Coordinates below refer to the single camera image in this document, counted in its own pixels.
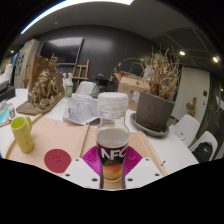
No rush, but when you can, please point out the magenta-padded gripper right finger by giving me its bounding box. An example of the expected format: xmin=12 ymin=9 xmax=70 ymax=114
xmin=123 ymin=145 xmax=164 ymax=190

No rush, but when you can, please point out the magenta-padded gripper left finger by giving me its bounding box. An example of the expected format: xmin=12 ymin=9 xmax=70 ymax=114
xmin=62 ymin=145 xmax=103 ymax=190

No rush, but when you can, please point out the clear juice bottle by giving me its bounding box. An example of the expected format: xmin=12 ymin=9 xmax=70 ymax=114
xmin=95 ymin=92 xmax=131 ymax=183

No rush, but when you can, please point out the flat round red coaster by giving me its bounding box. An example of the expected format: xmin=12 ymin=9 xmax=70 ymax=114
xmin=43 ymin=148 xmax=73 ymax=174

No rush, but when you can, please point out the grey round plant saucer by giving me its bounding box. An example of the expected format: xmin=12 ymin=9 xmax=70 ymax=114
xmin=129 ymin=112 xmax=170 ymax=138

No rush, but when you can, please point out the beige wooden drawing board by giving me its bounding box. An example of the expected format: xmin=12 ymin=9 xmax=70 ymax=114
xmin=4 ymin=114 xmax=169 ymax=178

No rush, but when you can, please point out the dark pot with dried plant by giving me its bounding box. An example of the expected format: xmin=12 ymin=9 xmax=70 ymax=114
xmin=114 ymin=46 xmax=183 ymax=133

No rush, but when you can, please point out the white chair with black bag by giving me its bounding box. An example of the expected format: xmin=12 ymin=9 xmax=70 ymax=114
xmin=191 ymin=130 xmax=219 ymax=164

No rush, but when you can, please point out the folded newspaper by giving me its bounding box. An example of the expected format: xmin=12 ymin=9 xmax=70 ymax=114
xmin=62 ymin=93 xmax=101 ymax=127

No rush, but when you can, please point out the yellow-green mug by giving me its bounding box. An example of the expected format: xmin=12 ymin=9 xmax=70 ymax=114
xmin=10 ymin=115 xmax=35 ymax=154

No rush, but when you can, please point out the green-labelled clear bottle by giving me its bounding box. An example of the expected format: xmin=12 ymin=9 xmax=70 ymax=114
xmin=64 ymin=72 xmax=74 ymax=98

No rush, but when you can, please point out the brown cardboard box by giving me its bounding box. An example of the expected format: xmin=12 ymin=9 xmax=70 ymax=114
xmin=114 ymin=72 xmax=151 ymax=112

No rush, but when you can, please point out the brown wooden carved sculpture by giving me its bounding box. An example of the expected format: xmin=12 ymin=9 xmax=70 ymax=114
xmin=15 ymin=53 xmax=66 ymax=117

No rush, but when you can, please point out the small paint jar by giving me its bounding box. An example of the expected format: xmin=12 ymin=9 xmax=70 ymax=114
xmin=7 ymin=102 xmax=17 ymax=119

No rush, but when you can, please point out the wooden easel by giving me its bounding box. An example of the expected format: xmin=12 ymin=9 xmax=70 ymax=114
xmin=71 ymin=59 xmax=91 ymax=90

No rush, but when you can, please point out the black flat box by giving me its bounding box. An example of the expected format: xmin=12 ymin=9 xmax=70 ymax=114
xmin=0 ymin=78 xmax=16 ymax=103

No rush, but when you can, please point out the white tall cabinet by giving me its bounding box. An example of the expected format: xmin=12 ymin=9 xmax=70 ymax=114
xmin=13 ymin=39 xmax=41 ymax=89

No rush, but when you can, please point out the long white ceiling light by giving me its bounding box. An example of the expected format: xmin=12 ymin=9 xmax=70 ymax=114
xmin=19 ymin=0 xmax=134 ymax=35

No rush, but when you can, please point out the small wooden wall figure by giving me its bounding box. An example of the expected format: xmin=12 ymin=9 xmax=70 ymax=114
xmin=185 ymin=96 xmax=198 ymax=118

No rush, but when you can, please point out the black wall screen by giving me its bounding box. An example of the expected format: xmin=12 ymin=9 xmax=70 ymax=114
xmin=39 ymin=37 xmax=85 ymax=66

